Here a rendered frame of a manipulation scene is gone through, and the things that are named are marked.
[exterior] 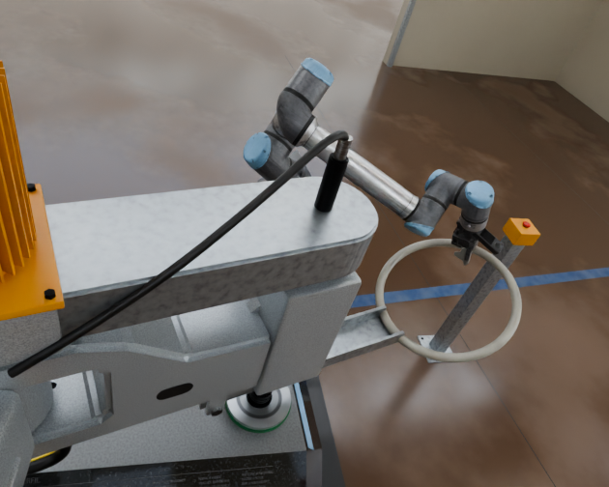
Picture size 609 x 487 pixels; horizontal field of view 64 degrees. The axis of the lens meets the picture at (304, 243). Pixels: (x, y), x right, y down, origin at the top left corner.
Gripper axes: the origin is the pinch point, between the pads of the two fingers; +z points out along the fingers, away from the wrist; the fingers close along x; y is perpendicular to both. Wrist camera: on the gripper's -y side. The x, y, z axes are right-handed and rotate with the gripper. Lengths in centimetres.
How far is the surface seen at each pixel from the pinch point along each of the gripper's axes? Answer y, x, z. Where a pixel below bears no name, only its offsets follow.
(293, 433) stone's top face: 22, 88, 5
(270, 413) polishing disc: 30, 88, -3
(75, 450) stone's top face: 66, 129, -20
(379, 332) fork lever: 12.9, 47.4, -6.7
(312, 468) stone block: 13, 92, 13
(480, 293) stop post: -2, -41, 85
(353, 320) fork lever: 21, 50, -12
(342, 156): 17, 55, -92
